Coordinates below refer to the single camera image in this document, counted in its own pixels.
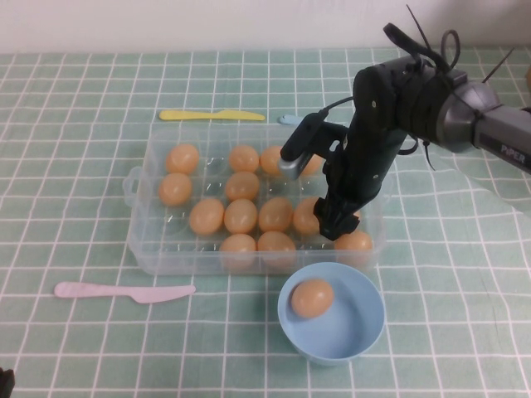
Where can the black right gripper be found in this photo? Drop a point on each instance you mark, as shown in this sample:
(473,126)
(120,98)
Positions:
(365,170)

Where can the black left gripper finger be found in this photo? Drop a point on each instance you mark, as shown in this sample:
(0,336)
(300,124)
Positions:
(6,383)

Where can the tan egg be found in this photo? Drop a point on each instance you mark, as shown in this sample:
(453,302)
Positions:
(314,165)
(174,189)
(354,246)
(276,246)
(206,216)
(305,217)
(312,298)
(276,214)
(356,214)
(269,159)
(237,247)
(242,186)
(243,158)
(240,216)
(182,158)

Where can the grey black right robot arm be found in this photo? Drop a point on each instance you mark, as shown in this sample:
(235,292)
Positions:
(415,103)

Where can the clear plastic egg box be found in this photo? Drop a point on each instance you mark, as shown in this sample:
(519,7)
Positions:
(145,248)

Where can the brown cardboard box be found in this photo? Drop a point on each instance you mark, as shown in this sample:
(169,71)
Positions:
(528,76)

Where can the light blue plastic fork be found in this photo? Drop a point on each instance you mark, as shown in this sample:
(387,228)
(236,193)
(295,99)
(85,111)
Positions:
(286,120)

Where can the black zip tie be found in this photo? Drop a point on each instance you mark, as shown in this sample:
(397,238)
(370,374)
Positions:
(498,64)
(421,33)
(428,155)

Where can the light blue plastic bowl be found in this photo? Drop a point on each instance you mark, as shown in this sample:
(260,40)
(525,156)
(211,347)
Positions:
(352,331)

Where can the pink plastic knife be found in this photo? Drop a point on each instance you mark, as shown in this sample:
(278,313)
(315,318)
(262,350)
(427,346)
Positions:
(124,292)

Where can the yellow plastic knife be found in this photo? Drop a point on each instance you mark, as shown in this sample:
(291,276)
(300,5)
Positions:
(199,115)

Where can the green checked tablecloth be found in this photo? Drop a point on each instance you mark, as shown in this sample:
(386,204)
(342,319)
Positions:
(83,186)

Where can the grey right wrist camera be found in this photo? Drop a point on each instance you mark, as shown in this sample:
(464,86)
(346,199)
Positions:
(298,141)

